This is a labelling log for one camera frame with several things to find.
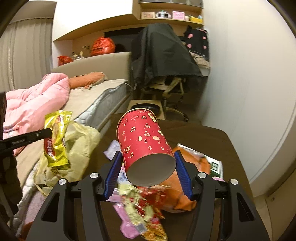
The beige office chair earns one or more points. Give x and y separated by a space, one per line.
157 85

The large orange plastic bag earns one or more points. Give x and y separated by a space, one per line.
102 46

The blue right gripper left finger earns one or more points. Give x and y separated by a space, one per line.
113 174

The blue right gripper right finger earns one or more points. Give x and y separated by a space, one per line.
183 174

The yellow snack wrapper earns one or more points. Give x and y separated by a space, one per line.
55 146

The white curtain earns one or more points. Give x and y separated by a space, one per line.
26 50

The pink box on shelf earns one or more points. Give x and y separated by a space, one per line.
178 15

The orange pillow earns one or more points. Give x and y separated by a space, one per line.
87 80

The grey quilted mattress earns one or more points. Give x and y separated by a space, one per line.
94 107

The beige bed headboard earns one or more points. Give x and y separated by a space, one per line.
114 66

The pink quilted blanket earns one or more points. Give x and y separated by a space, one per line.
26 108

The red gold wrapper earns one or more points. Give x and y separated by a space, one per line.
143 208

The black cloth over chair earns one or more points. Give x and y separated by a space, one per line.
157 52

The wooden wall shelf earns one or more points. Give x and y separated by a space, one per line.
148 12

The pink small wrapper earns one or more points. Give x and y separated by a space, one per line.
128 229

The black pink dotted garment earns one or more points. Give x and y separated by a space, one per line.
196 40

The black round bin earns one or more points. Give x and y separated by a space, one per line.
150 106

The small red plastic bag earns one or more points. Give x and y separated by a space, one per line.
62 60

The red cardboard tube can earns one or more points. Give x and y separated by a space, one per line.
147 156

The yellow item on shelf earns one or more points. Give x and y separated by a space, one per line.
196 19

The green white paper package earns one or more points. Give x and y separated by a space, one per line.
204 163

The beige plastic trash bag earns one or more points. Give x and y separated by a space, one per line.
80 140

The brown table cloth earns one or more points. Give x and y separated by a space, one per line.
209 141

